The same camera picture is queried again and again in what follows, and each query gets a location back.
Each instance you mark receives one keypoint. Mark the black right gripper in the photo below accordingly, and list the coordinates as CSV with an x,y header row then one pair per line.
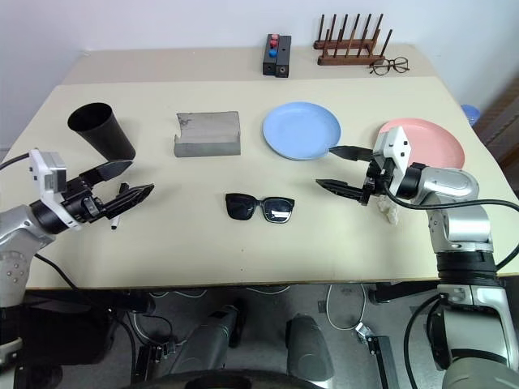
x,y
379,178

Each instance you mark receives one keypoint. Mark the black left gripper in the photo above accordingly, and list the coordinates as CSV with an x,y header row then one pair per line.
x,y
83,204

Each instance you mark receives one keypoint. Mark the black and white marker pen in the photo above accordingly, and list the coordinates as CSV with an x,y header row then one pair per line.
x,y
115,224

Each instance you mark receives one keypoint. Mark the white paper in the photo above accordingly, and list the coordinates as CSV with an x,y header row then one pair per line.
x,y
391,215

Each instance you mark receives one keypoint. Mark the grey glasses case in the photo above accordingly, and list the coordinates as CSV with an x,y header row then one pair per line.
x,y
207,133

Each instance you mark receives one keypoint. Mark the black sunglasses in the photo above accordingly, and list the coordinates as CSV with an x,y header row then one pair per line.
x,y
241,206

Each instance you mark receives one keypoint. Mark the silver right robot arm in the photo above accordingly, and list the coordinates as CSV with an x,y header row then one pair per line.
x,y
446,182

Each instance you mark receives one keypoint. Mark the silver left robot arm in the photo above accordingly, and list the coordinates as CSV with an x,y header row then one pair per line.
x,y
16,227

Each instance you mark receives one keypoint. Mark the black plastic cup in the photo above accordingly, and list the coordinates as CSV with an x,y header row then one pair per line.
x,y
105,138

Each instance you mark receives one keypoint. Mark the blue plate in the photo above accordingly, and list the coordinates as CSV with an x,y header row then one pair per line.
x,y
300,129

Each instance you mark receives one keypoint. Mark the pink plate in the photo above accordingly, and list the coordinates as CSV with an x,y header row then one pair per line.
x,y
438,142

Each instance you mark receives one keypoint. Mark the brown wooden peg rack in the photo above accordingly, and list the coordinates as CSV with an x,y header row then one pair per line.
x,y
344,60

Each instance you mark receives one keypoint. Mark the brown rimmed eyeglasses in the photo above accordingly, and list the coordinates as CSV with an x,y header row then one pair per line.
x,y
387,65

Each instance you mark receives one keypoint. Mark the black box with buttons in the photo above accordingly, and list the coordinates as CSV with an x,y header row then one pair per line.
x,y
267,65

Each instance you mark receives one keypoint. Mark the blue water jug top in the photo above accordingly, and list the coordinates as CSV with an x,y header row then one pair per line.
x,y
470,113

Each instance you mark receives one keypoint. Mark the red button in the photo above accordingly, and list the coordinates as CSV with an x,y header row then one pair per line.
x,y
273,41

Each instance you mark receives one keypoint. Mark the dark grey rounded leg housing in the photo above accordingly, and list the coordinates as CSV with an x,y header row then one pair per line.
x,y
308,344
211,340

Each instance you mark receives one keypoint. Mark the dark round base shape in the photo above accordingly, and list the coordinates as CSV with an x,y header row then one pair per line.
x,y
235,381

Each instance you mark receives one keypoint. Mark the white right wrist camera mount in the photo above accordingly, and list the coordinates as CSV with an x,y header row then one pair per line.
x,y
399,146

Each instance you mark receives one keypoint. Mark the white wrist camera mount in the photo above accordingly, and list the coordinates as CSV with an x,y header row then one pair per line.
x,y
40,166
399,146

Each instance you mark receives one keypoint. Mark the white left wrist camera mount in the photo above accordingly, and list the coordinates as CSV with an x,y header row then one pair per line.
x,y
40,166

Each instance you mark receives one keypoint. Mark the black table frame bar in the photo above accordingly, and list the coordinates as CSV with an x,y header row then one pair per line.
x,y
101,302
401,291

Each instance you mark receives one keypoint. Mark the black bracket with silver clamp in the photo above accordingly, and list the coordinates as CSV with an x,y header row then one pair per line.
x,y
381,356

